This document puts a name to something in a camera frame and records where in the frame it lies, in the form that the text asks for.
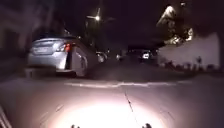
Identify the building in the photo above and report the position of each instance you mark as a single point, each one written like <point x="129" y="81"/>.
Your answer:
<point x="20" y="23"/>

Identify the robot's own part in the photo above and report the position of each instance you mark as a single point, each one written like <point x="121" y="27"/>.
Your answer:
<point x="146" y="126"/>
<point x="75" y="126"/>

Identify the silver car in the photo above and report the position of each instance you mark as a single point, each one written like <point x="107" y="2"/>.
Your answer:
<point x="56" y="55"/>

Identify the vehicle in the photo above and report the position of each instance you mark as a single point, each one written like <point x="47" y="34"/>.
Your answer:
<point x="145" y="55"/>
<point x="102" y="56"/>

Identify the grey asphalt road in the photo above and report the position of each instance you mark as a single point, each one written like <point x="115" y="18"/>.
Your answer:
<point x="110" y="96"/>

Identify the pale wall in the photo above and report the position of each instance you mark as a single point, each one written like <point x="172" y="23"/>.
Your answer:
<point x="190" y="51"/>

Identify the tree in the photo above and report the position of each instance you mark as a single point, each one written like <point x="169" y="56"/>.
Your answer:
<point x="175" y="25"/>

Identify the street lamp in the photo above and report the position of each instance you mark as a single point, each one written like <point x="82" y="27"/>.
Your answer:
<point x="97" y="18"/>

